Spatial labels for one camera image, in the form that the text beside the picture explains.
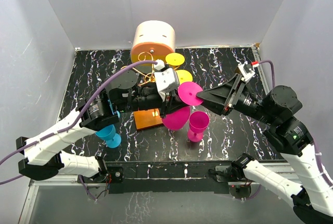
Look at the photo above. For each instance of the blue wine glass front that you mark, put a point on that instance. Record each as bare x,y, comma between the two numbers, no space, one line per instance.
109,136

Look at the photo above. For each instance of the magenta wine glass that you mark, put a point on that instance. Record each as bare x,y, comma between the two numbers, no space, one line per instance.
187,93
198,123

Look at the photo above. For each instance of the aluminium frame rail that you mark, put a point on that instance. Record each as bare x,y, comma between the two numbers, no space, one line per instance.
146,198

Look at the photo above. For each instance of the orange wine glass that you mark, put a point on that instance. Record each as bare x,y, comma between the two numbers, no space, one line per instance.
175,59
184,76

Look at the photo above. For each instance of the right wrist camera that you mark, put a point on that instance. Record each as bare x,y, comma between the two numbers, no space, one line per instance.
247,71

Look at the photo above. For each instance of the wooden rack base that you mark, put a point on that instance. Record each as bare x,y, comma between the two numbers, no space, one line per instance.
147,119

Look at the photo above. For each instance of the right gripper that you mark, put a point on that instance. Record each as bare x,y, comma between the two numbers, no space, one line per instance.
222,97

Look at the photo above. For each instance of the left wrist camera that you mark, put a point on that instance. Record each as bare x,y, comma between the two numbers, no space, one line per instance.
166,77

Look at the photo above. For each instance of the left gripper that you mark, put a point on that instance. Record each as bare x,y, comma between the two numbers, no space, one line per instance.
169,102

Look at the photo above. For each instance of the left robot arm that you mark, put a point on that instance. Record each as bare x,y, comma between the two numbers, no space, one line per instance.
44,155

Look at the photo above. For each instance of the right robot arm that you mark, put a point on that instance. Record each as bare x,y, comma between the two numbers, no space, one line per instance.
311,198

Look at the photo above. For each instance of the gold wire glass rack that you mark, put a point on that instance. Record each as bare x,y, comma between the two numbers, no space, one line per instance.
143,72

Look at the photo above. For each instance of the pink yellow cylinder box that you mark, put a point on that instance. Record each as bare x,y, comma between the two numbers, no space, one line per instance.
153,39

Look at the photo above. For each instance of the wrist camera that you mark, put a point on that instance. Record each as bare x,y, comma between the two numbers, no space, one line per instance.
247,71
166,77

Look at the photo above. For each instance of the black marble mat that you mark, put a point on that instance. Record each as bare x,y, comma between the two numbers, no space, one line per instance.
226,137

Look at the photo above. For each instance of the orange wine glass front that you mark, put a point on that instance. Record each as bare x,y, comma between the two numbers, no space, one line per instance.
184,76

